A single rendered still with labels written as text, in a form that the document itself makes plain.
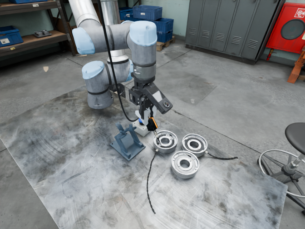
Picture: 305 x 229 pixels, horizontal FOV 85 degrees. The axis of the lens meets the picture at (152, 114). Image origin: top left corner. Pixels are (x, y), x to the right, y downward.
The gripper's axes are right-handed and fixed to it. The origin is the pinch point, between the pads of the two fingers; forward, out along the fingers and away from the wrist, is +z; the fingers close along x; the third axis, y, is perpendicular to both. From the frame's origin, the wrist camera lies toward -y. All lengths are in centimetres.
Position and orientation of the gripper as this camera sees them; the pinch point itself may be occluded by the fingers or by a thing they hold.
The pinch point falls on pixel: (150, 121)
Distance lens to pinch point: 67.4
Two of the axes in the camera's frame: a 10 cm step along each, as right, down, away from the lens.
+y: -7.4, -4.4, 5.1
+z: 0.0, 7.6, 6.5
